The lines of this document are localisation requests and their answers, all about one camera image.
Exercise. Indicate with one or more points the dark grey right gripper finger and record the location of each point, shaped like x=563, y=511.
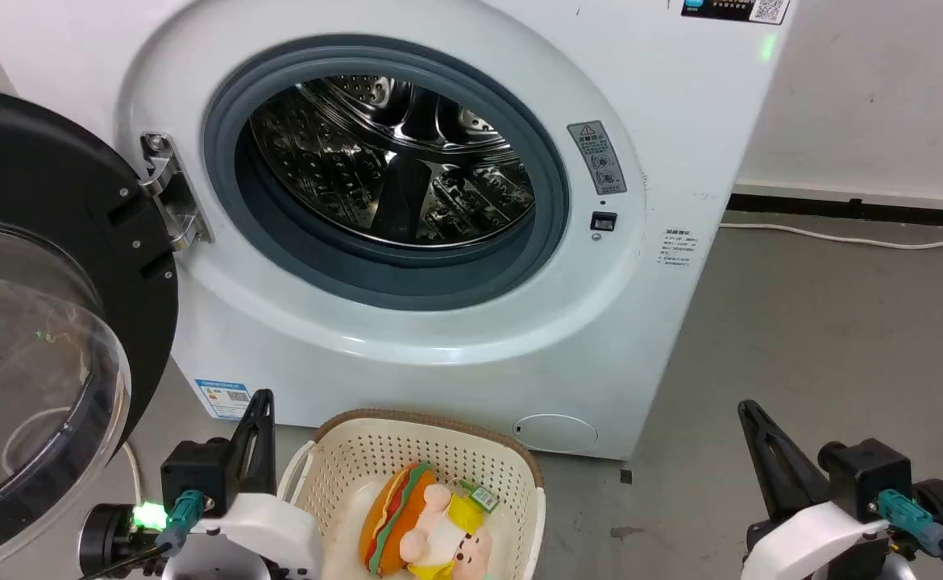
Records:
x=778, y=463

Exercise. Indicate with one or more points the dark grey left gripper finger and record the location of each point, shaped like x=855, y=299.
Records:
x=266, y=451
x=243, y=459

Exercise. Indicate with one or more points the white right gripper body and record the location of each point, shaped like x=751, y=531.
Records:
x=810, y=540

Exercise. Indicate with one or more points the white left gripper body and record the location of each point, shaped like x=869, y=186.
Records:
x=266, y=528

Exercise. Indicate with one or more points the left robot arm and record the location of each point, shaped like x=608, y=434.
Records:
x=113, y=540

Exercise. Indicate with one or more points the white front-load washing machine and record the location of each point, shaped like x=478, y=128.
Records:
x=471, y=354

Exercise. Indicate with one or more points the blue energy label sticker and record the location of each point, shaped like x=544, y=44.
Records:
x=224, y=398

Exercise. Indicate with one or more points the cream perforated laundry basket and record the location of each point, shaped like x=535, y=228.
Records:
x=359, y=467

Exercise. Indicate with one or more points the plush hamburger toy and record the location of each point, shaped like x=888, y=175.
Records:
x=391, y=515

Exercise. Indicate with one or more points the plush doll with yellow clothes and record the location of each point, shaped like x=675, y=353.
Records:
x=447, y=540

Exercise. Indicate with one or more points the grey rubber door gasket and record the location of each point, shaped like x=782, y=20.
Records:
x=294, y=250

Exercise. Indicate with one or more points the green and white product tag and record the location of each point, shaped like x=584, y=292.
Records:
x=483, y=498

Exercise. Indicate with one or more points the round drain filter cover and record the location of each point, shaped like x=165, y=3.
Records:
x=556, y=432

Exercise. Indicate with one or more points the black baseboard strip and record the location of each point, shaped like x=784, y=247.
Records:
x=858, y=208

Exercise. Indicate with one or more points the chrome door hinge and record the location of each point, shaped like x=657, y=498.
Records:
x=172, y=193

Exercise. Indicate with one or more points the black round washer door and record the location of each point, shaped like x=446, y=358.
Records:
x=44, y=266

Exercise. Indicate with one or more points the black door latch socket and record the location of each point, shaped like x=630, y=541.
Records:
x=604, y=221

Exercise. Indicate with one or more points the stainless steel washer drum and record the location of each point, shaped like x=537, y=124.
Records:
x=391, y=161

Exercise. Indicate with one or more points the grey warning sticker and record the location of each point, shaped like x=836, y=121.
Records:
x=598, y=157

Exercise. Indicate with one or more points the black QR code sticker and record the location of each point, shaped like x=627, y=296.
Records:
x=733, y=9

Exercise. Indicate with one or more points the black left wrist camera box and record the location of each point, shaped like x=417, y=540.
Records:
x=197, y=471

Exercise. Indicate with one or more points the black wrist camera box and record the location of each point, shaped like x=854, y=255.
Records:
x=197, y=471
x=870, y=475

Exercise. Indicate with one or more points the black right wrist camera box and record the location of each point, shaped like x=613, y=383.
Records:
x=870, y=475

